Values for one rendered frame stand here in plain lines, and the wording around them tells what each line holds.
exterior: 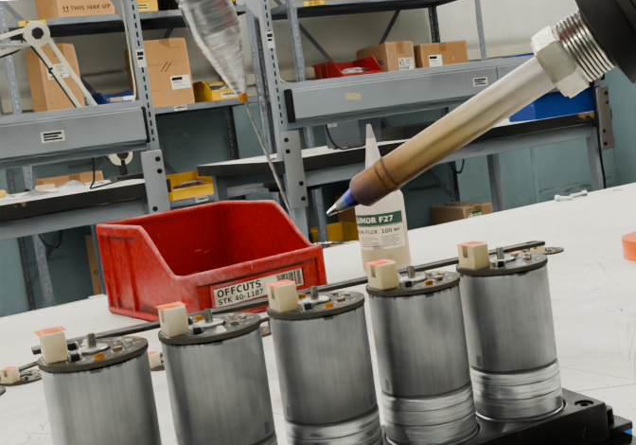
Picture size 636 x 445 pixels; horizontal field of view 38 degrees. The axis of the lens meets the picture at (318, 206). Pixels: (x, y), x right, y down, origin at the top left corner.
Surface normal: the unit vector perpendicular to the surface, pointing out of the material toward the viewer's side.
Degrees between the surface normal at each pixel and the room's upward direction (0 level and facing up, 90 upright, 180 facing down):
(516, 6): 90
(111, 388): 90
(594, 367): 0
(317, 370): 90
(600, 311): 0
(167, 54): 92
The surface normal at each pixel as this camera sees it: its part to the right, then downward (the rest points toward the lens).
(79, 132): 0.47, 0.02
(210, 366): 0.00, 0.09
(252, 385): 0.70, -0.03
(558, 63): -0.36, 0.14
